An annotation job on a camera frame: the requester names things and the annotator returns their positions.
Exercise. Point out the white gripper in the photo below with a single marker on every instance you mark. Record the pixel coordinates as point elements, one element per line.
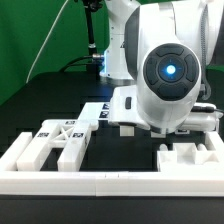
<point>123,112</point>

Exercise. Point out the white chair seat piece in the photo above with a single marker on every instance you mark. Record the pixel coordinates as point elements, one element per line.
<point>188,157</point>

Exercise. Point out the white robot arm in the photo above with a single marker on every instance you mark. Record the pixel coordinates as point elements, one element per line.
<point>167,48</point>

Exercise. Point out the white chair back piece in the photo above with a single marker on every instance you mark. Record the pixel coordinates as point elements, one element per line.
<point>71,136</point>

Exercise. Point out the white marker base plate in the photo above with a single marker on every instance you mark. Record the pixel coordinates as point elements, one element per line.
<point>95,111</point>

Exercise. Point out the black camera pole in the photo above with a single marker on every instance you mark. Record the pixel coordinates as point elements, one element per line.
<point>91,6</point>

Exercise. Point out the white U-shaped frame fence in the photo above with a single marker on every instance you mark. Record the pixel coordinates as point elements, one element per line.
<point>15,182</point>

